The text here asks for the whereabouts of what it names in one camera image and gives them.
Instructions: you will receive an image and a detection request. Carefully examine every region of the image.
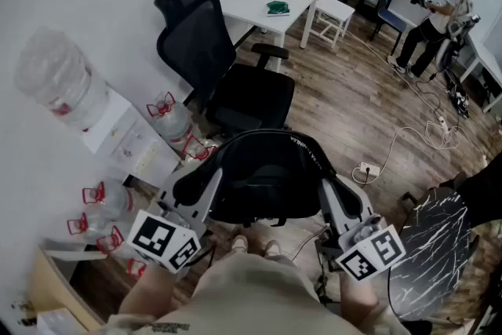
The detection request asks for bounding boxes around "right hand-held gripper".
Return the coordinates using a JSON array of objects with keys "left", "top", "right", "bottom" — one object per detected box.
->
[{"left": 319, "top": 175, "right": 407, "bottom": 283}]

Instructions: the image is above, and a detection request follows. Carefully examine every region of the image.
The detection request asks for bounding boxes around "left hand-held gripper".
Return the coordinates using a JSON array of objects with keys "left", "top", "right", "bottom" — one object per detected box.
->
[{"left": 127, "top": 164, "right": 225, "bottom": 274}]

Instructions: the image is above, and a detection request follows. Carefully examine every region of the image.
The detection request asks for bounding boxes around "black backpack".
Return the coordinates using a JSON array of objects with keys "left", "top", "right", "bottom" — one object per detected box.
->
[{"left": 206, "top": 128, "right": 339, "bottom": 228}]

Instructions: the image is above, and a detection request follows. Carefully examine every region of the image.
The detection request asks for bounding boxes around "black mesh office chair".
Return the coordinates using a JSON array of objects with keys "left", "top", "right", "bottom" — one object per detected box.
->
[{"left": 154, "top": 0, "right": 296, "bottom": 139}]

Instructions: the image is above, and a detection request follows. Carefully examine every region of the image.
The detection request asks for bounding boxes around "person's right forearm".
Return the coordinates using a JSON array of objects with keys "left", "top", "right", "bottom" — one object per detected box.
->
[{"left": 339, "top": 274, "right": 380, "bottom": 323}]

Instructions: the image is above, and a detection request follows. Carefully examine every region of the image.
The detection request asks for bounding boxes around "person's left forearm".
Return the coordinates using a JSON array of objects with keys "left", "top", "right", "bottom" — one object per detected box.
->
[{"left": 117, "top": 266, "right": 176, "bottom": 318}]

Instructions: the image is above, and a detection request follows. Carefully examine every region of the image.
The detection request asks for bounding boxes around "grey office chair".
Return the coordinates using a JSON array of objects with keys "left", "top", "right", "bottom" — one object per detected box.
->
[{"left": 434, "top": 14, "right": 482, "bottom": 76}]

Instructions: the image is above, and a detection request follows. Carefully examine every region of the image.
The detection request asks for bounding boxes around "blue stool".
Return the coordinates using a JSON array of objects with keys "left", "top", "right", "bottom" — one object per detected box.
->
[{"left": 370, "top": 0, "right": 419, "bottom": 56}]

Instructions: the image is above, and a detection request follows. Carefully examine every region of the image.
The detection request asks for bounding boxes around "white wooden chair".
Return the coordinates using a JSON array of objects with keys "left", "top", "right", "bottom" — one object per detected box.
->
[{"left": 300, "top": 0, "right": 356, "bottom": 50}]

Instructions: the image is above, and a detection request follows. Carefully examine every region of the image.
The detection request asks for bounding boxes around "black stand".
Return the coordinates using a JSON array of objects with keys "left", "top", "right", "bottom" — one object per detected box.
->
[{"left": 312, "top": 229, "right": 343, "bottom": 305}]

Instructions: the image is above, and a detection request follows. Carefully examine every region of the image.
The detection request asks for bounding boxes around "person's left shoe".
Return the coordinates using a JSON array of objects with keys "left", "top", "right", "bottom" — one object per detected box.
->
[{"left": 230, "top": 234, "right": 249, "bottom": 255}]

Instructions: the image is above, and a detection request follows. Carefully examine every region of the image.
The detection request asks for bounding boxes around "person's shoe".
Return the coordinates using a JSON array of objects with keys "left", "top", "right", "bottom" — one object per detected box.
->
[
  {"left": 262, "top": 240, "right": 282, "bottom": 258},
  {"left": 230, "top": 234, "right": 249, "bottom": 255}
]

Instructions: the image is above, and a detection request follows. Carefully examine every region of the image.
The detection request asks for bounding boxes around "white water dispenser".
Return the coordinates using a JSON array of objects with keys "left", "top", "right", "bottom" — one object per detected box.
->
[{"left": 80, "top": 82, "right": 182, "bottom": 186}]

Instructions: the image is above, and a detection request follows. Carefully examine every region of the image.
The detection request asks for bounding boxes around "person's right shoe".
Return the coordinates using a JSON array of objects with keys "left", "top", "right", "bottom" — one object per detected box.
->
[{"left": 262, "top": 240, "right": 282, "bottom": 258}]

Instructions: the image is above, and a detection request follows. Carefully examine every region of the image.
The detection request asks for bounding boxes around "black marble round table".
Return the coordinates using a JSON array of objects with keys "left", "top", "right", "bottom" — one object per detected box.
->
[{"left": 387, "top": 187, "right": 474, "bottom": 322}]

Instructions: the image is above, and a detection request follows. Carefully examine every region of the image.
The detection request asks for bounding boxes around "person's beige clothing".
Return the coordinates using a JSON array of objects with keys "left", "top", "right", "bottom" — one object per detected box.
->
[{"left": 104, "top": 253, "right": 413, "bottom": 335}]

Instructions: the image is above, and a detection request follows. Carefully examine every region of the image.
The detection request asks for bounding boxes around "black floor equipment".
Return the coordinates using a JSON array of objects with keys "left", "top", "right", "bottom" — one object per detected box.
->
[{"left": 443, "top": 68, "right": 471, "bottom": 119}]

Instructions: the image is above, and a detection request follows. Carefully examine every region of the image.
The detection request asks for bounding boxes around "large clear water bottle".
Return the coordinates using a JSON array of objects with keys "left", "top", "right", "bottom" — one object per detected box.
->
[{"left": 14, "top": 26, "right": 111, "bottom": 133}]

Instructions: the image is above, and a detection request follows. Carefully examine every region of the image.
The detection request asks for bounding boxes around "white desk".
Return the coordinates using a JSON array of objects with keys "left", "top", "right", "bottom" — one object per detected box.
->
[{"left": 457, "top": 25, "right": 502, "bottom": 115}]

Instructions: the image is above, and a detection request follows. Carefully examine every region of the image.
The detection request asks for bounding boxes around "green packet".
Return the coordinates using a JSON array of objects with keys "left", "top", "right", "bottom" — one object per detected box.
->
[{"left": 266, "top": 0, "right": 291, "bottom": 18}]

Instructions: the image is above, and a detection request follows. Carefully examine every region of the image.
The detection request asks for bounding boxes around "clear jug with red handle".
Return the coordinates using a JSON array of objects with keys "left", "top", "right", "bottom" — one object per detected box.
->
[
  {"left": 182, "top": 134, "right": 219, "bottom": 162},
  {"left": 95, "top": 224, "right": 131, "bottom": 260},
  {"left": 66, "top": 213, "right": 104, "bottom": 245},
  {"left": 81, "top": 180, "right": 135, "bottom": 233},
  {"left": 126, "top": 257, "right": 148, "bottom": 280},
  {"left": 146, "top": 91, "right": 194, "bottom": 144}
]

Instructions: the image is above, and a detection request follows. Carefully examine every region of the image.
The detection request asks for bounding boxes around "white cable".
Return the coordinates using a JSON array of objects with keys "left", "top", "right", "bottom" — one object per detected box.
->
[{"left": 344, "top": 27, "right": 460, "bottom": 185}]

